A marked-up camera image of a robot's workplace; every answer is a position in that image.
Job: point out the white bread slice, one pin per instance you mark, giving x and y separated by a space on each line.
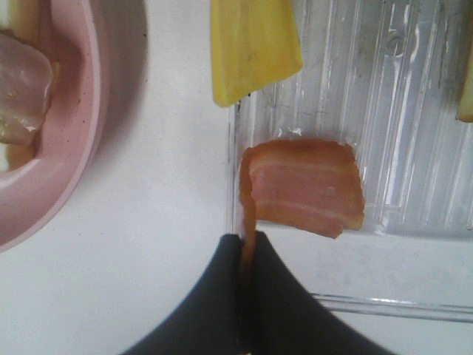
28 22
465 109

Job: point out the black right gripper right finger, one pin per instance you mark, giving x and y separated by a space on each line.
286 319

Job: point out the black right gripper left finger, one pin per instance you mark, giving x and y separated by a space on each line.
206 321

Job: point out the pink round plate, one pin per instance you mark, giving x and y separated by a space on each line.
102 49

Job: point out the yellow cheese slice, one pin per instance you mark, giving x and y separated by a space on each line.
253 44

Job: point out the bacon strip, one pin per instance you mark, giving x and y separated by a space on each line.
27 78
310 184

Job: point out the clear right plastic tray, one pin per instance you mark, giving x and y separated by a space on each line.
384 77

